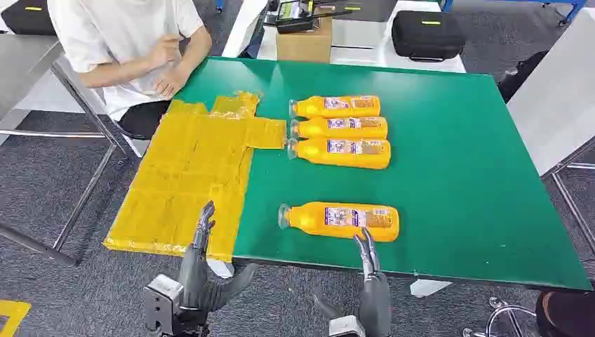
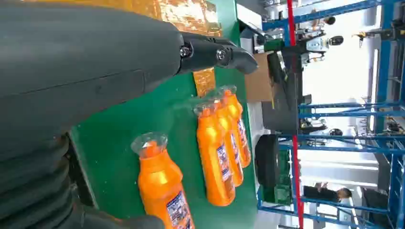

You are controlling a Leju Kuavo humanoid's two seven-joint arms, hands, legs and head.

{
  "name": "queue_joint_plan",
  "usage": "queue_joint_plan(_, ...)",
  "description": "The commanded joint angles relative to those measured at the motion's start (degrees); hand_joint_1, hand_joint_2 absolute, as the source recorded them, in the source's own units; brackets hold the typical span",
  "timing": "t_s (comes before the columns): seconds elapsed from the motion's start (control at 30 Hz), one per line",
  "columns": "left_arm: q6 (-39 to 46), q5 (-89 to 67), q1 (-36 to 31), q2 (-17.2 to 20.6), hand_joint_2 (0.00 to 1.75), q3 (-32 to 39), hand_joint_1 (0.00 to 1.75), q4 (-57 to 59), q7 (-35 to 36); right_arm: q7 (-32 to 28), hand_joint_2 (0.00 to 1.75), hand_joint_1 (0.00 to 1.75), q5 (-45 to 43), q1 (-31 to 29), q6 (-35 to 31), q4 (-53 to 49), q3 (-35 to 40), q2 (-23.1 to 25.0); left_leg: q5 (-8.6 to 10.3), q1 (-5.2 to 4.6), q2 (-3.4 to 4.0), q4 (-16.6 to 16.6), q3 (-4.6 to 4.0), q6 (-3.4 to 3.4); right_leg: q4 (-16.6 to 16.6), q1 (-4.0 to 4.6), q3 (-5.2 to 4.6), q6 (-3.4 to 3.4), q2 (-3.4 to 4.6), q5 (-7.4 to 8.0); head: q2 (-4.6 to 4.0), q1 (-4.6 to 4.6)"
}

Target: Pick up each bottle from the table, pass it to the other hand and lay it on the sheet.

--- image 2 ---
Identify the black round wheel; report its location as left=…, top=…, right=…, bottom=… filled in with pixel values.
left=254, top=134, right=281, bottom=189

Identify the black chair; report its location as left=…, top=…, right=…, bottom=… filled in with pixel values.
left=262, top=51, right=312, bottom=134

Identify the white grey machine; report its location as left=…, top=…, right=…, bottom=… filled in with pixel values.
left=297, top=30, right=344, bottom=62

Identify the blue metal rack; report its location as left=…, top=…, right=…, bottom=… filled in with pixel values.
left=256, top=0, right=405, bottom=229

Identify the green table mat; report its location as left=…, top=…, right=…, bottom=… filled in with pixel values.
left=68, top=0, right=259, bottom=229

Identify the brown cardboard box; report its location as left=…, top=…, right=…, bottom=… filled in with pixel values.
left=245, top=52, right=277, bottom=103

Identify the person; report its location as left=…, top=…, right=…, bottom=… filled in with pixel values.
left=303, top=182, right=353, bottom=203

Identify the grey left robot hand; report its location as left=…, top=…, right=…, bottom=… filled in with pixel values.
left=0, top=2, right=259, bottom=229

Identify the green crate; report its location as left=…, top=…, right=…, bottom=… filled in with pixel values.
left=262, top=151, right=293, bottom=207

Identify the orange drink bottle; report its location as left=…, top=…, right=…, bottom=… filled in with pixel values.
left=211, top=94, right=245, bottom=187
left=130, top=132, right=196, bottom=229
left=193, top=103, right=237, bottom=208
left=219, top=85, right=252, bottom=169

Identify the red vertical pole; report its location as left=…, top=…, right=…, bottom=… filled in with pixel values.
left=286, top=0, right=305, bottom=229

